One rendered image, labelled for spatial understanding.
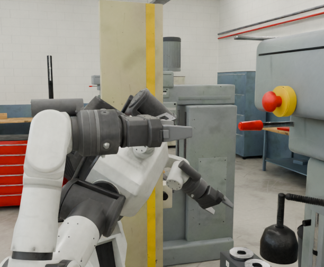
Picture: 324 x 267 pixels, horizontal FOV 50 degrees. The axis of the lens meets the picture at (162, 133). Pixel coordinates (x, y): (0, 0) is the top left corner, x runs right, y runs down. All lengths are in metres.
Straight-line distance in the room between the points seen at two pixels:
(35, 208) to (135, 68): 1.83
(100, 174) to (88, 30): 8.86
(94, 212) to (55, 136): 0.27
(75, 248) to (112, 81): 1.71
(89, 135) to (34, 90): 8.96
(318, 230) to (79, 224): 0.51
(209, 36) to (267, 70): 9.92
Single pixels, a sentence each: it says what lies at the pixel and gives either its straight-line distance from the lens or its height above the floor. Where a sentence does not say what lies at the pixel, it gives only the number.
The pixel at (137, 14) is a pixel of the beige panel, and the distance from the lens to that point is 2.41.
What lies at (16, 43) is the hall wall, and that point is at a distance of 9.65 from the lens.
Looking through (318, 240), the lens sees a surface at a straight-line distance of 0.86.
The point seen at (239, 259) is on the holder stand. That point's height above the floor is 1.14.
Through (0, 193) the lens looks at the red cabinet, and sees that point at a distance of 5.36.
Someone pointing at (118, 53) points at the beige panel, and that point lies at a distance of 2.35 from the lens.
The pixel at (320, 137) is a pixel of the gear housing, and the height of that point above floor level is 1.68.
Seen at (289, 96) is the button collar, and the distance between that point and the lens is 0.70.
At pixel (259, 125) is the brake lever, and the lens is 0.81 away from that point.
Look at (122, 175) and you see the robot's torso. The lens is 0.95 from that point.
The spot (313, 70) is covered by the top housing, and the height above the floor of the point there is 1.82.
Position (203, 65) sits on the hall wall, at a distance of 10.54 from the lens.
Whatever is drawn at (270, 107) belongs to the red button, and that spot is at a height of 1.75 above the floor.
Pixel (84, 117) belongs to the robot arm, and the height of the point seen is 1.73.
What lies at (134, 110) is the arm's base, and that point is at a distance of 1.13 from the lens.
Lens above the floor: 1.80
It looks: 9 degrees down
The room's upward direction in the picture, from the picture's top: straight up
